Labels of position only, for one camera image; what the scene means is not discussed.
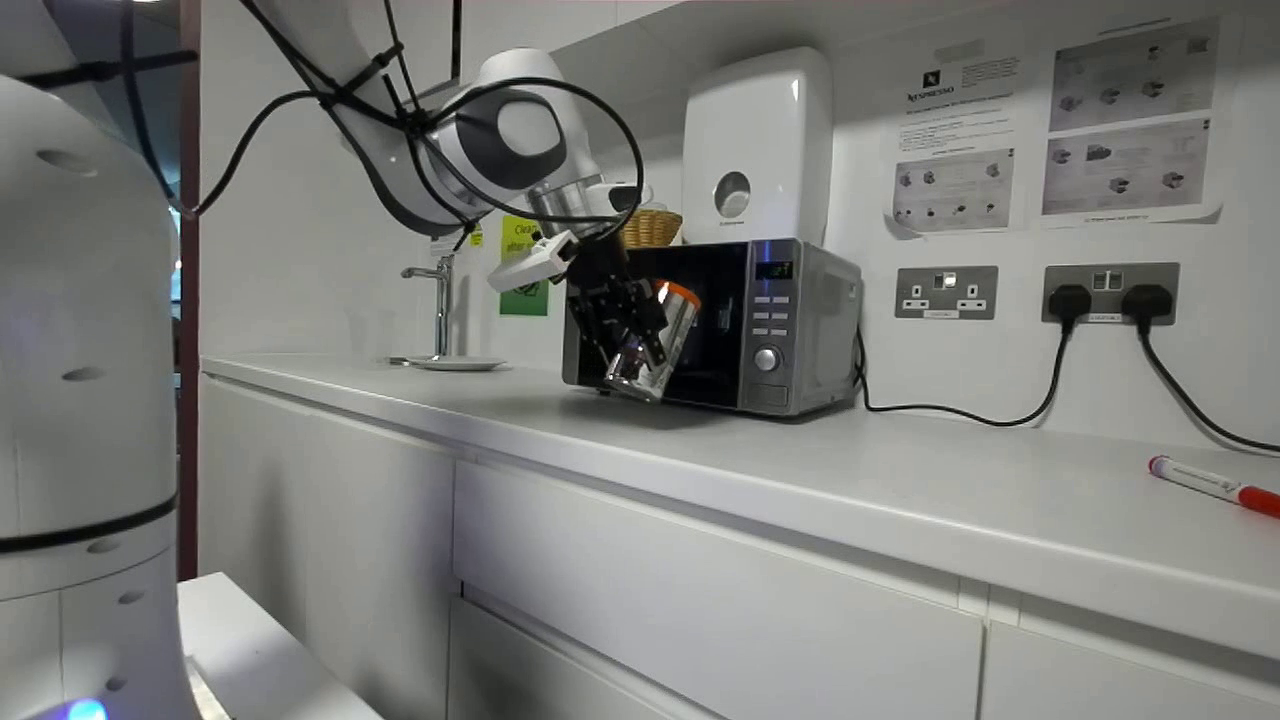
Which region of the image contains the black right power cable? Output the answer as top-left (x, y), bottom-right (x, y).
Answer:
top-left (1118, 281), bottom-right (1280, 459)

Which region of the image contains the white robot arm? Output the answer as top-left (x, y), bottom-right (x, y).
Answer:
top-left (240, 0), bottom-right (667, 365)

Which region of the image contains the white cabinet front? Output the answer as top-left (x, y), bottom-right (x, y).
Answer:
top-left (198, 370), bottom-right (1280, 720)

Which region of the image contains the woven wicker basket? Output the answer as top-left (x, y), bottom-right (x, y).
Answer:
top-left (618, 208), bottom-right (682, 247)

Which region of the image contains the white wall dispenser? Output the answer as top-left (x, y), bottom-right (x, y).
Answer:
top-left (678, 49), bottom-right (830, 243)

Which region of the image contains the silver microwave oven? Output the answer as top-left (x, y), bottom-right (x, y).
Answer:
top-left (561, 239), bottom-right (858, 421)

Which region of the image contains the clear jar orange lid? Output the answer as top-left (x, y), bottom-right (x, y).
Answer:
top-left (603, 281), bottom-right (702, 406)

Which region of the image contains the left instruction poster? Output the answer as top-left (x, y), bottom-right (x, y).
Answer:
top-left (887, 56), bottom-right (1021, 239)

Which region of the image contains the green wall sign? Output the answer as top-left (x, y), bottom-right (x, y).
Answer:
top-left (501, 217), bottom-right (549, 315)

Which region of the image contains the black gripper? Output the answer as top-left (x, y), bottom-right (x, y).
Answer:
top-left (566, 238), bottom-right (649, 361)

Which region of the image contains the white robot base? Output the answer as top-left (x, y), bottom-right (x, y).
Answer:
top-left (0, 0), bottom-right (383, 720)

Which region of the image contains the left wall socket plate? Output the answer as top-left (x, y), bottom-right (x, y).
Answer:
top-left (894, 263), bottom-right (1001, 321)

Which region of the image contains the chrome sink tap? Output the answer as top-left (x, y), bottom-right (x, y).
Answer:
top-left (401, 254), bottom-right (501, 372)

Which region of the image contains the black left power cable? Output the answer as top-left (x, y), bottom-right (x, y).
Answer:
top-left (853, 281), bottom-right (1097, 434)

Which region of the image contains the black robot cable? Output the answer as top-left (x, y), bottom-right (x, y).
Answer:
top-left (122, 0), bottom-right (653, 243)

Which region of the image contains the right wall socket plate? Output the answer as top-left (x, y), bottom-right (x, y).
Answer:
top-left (1040, 259), bottom-right (1178, 324)

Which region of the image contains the red white marker pen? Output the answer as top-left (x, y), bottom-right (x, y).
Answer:
top-left (1149, 458), bottom-right (1280, 522)

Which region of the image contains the black power cable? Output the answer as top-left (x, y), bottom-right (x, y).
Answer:
top-left (1118, 281), bottom-right (1280, 459)
top-left (853, 281), bottom-right (1097, 434)

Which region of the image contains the right instruction poster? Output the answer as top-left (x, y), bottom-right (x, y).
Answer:
top-left (1040, 19), bottom-right (1221, 217)

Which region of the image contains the instruction poster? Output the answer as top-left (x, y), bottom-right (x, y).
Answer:
top-left (1040, 19), bottom-right (1221, 217)
top-left (887, 56), bottom-right (1021, 239)

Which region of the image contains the wall socket plate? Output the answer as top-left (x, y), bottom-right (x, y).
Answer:
top-left (1040, 259), bottom-right (1178, 324)
top-left (894, 263), bottom-right (1001, 321)

